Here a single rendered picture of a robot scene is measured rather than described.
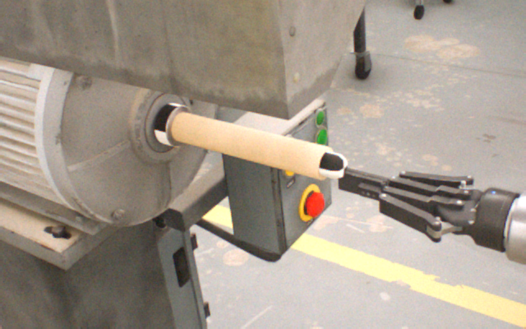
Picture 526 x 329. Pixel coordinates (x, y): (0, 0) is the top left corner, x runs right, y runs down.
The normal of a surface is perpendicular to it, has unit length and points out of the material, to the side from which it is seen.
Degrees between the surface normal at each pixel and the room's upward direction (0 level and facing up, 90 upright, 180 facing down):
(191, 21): 90
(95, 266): 90
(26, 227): 0
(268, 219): 90
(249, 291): 0
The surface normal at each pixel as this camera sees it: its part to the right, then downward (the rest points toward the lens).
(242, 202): -0.56, 0.47
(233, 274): -0.10, -0.86
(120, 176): 0.75, 0.33
